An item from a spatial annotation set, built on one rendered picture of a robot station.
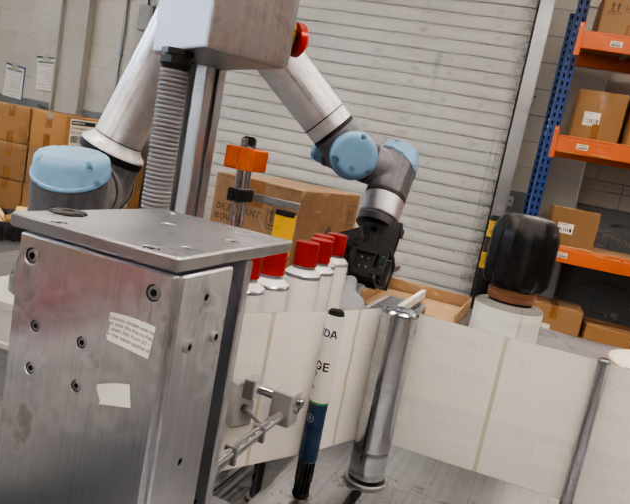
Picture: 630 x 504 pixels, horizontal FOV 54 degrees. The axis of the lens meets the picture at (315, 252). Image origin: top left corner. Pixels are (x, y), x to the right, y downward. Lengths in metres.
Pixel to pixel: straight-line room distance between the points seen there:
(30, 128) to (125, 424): 4.32
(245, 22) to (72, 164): 0.44
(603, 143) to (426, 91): 1.46
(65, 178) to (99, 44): 5.39
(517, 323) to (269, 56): 0.42
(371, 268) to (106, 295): 0.75
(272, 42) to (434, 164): 4.40
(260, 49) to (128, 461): 0.46
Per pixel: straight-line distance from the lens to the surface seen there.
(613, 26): 4.55
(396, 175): 1.12
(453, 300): 1.93
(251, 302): 0.70
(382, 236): 1.08
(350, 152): 0.96
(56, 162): 1.01
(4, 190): 4.73
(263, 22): 0.68
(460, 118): 5.06
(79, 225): 0.35
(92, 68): 6.38
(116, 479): 0.36
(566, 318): 4.51
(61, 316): 0.35
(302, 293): 0.84
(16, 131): 4.67
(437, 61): 5.13
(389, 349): 0.62
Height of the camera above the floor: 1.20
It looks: 9 degrees down
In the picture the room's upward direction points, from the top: 11 degrees clockwise
